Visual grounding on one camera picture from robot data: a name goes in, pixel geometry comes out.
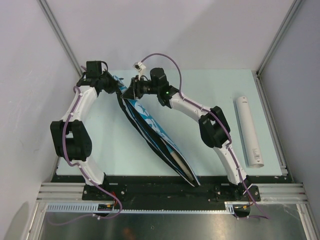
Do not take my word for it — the right aluminium frame post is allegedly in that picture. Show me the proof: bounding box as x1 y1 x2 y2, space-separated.
255 0 305 77

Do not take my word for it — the purple cable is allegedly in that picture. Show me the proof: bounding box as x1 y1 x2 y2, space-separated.
134 52 271 221
47 65 123 226

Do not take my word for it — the aluminium frame post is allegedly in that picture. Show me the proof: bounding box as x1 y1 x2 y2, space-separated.
255 0 305 77
37 0 83 76

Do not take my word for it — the white shuttlecock tube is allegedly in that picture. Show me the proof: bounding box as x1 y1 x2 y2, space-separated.
235 96 264 169

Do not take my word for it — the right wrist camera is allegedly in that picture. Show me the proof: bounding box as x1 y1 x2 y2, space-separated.
132 61 146 80

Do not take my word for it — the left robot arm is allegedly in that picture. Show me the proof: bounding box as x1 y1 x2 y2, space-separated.
50 60 120 200

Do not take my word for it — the left aluminium frame post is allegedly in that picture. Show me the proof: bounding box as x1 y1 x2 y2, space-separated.
37 0 83 76

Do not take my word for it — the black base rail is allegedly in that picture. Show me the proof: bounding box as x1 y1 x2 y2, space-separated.
58 174 283 213

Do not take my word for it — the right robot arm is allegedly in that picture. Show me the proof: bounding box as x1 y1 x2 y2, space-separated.
121 63 252 201

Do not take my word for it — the blue badminton racket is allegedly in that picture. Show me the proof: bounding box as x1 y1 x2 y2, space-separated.
162 141 201 187

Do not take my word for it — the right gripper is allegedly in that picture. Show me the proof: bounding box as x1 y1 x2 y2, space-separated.
121 76 160 102

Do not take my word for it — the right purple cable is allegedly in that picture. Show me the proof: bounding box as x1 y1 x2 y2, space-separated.
134 52 271 221

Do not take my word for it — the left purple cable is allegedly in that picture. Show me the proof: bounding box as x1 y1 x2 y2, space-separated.
47 65 123 226

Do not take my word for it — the blue sport racket bag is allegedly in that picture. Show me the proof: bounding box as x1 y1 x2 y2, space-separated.
112 74 201 188

